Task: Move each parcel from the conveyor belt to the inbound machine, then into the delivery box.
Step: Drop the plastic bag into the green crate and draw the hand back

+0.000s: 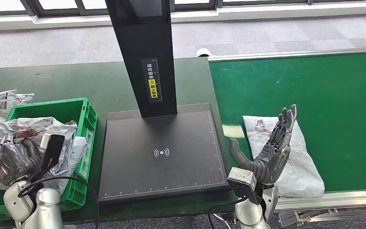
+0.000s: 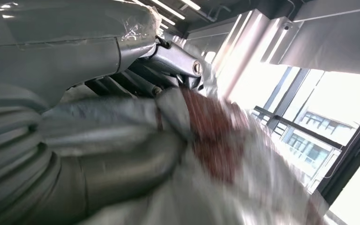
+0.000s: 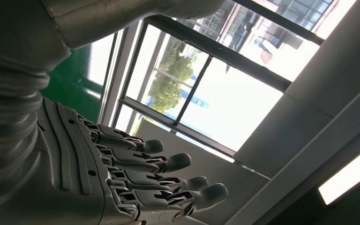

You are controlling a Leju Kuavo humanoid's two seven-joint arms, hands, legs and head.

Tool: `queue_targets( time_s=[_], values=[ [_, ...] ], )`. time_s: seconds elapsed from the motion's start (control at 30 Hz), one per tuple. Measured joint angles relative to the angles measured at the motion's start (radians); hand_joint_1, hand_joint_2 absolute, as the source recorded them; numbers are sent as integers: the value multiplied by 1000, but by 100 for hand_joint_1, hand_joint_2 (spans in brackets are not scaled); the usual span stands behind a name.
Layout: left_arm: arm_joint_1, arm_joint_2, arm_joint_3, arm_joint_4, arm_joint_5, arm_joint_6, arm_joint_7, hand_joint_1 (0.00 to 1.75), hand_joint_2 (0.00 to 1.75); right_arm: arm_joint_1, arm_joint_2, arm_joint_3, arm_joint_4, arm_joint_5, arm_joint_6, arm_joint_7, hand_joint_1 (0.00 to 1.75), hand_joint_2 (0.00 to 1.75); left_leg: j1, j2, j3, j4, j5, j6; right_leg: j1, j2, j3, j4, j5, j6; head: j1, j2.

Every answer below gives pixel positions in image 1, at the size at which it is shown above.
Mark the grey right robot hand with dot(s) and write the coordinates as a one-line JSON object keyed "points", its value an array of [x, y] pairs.
{"points": [[277, 155]]}

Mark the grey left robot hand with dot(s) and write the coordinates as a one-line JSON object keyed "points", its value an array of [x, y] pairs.
{"points": [[9, 164]]}

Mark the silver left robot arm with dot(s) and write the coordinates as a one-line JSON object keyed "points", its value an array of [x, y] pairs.
{"points": [[47, 208]]}

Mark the green conveyor belt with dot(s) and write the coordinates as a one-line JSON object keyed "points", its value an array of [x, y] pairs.
{"points": [[328, 94]]}

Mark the black inbound scanner machine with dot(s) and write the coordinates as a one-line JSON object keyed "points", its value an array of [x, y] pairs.
{"points": [[132, 167]]}

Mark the green plastic crate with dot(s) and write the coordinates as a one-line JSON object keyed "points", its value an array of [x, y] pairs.
{"points": [[60, 110]]}

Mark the white round roller cap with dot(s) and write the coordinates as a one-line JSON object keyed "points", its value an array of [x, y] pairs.
{"points": [[203, 52]]}

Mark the white window sill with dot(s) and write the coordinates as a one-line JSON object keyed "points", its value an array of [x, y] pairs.
{"points": [[265, 12]]}

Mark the black and yellow label sticker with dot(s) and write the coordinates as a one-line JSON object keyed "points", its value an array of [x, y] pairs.
{"points": [[151, 72]]}

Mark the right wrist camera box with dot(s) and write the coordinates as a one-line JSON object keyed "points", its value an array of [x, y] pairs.
{"points": [[241, 181]]}

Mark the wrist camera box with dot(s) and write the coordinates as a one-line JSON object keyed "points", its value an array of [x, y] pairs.
{"points": [[53, 151], [241, 181]]}

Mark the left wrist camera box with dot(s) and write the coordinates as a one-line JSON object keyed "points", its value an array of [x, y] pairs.
{"points": [[53, 151]]}

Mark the aluminium conveyor frame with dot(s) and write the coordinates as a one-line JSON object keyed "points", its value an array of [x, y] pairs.
{"points": [[328, 200]]}

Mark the dark window frame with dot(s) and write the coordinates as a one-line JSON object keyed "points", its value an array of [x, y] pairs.
{"points": [[31, 6]]}

